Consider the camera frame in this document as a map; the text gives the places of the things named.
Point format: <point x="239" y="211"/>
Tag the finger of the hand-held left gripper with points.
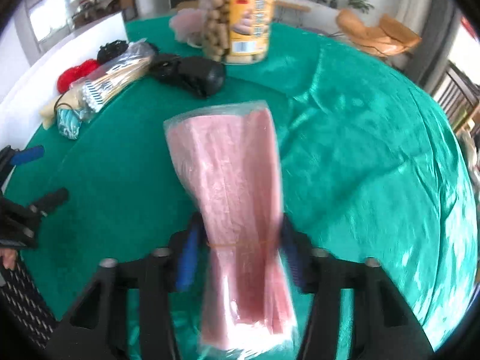
<point x="28" y="155"/>
<point x="52" y="199"/>

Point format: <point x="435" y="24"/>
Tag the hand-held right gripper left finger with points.
<point x="187" y="262"/>

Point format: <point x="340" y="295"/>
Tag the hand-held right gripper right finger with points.
<point x="294" y="266"/>

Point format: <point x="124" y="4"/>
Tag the red yarn ball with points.
<point x="69" y="79"/>
<point x="89" y="67"/>

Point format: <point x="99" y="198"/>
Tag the pack of pink plastic bags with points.
<point x="232" y="176"/>

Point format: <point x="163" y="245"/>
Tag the person's left forearm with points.
<point x="22" y="300"/>

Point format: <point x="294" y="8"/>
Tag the beige cloth bundle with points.
<point x="50" y="114"/>

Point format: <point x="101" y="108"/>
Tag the teal yarn ball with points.
<point x="69" y="127"/>

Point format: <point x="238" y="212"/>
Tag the white long box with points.
<point x="30" y="93"/>

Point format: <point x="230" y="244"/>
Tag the clear bag of wooden sticks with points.
<point x="112" y="78"/>

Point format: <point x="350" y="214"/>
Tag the black lace cloth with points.
<point x="110" y="50"/>

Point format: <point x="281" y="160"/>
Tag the black cloth bundle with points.
<point x="195" y="77"/>

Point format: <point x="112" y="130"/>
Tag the pink mesh bath puff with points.
<point x="185" y="26"/>

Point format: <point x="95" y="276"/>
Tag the clear plastic snack jar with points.
<point x="217" y="26"/>

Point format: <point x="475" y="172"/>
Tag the wooden railing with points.
<point x="461" y="93"/>

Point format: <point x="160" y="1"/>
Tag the orange lounge chair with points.
<point x="378" y="37"/>

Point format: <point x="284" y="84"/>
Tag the light wooden bench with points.
<point x="292" y="7"/>

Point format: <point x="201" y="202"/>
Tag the grey curtain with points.
<point x="438" y="45"/>

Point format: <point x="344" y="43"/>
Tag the large green potted plant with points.
<point x="354" y="2"/>

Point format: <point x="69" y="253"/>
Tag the red wall hanging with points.
<point x="470" y="30"/>

